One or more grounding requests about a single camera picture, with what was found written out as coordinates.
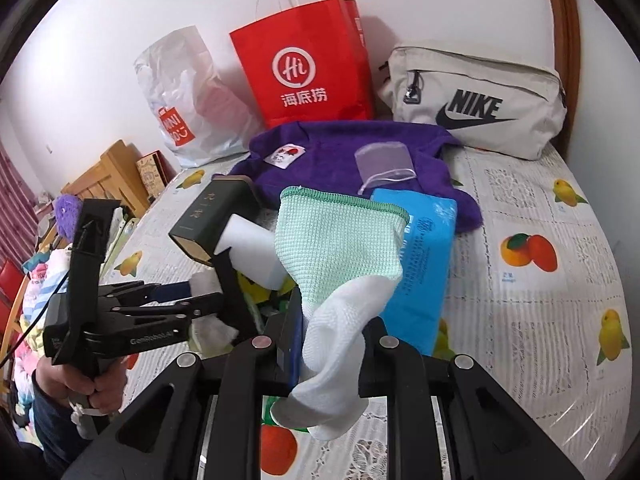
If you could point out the red striped curtain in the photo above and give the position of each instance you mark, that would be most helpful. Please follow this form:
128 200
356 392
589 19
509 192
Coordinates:
15 210

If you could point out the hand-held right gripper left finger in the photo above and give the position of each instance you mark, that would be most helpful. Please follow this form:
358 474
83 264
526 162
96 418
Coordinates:
294 345

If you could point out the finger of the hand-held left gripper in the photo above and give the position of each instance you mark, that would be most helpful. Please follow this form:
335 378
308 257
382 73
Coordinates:
175 312
150 292

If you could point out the white foam block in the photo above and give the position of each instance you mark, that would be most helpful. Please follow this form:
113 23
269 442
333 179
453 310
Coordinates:
250 250

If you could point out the purple fuzzy item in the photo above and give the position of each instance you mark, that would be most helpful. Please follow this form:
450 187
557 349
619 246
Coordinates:
67 215

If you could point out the blue tissue packet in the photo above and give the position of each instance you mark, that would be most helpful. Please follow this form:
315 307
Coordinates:
425 270

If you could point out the person's left hand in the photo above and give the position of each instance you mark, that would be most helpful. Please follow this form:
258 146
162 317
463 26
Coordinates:
110 390

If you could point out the purple towel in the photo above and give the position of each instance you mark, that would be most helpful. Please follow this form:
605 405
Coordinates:
325 155

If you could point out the clear small zip bag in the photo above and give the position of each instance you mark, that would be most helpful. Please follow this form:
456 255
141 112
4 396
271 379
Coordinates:
382 162

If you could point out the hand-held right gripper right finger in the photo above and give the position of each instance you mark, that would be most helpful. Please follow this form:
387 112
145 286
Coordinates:
385 360

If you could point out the patterned brown box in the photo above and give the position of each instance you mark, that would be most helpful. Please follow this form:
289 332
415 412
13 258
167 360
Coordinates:
152 172

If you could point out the beige waist bag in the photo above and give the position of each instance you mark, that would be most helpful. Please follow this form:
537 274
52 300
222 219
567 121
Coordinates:
500 85

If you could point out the white tissue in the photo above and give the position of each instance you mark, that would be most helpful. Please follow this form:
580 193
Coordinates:
212 332

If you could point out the red paper bag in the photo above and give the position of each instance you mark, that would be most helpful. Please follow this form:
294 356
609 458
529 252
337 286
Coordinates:
300 60

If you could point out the red chair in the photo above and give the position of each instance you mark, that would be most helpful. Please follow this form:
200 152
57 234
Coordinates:
10 280

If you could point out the green and white sock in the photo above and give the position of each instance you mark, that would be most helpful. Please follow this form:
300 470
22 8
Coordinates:
340 250

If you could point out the dark green box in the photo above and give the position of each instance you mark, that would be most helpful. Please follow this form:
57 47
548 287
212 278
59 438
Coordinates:
205 215

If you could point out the wooden headboard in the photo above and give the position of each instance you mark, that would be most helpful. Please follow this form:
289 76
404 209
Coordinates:
107 175

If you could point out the person's left forearm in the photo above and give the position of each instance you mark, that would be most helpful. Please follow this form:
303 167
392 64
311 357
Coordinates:
55 435

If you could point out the white plastic bag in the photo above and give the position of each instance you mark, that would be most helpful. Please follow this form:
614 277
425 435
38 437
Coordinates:
200 110

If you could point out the pile of colourful clothes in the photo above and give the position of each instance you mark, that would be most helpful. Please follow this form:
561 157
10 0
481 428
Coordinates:
40 280

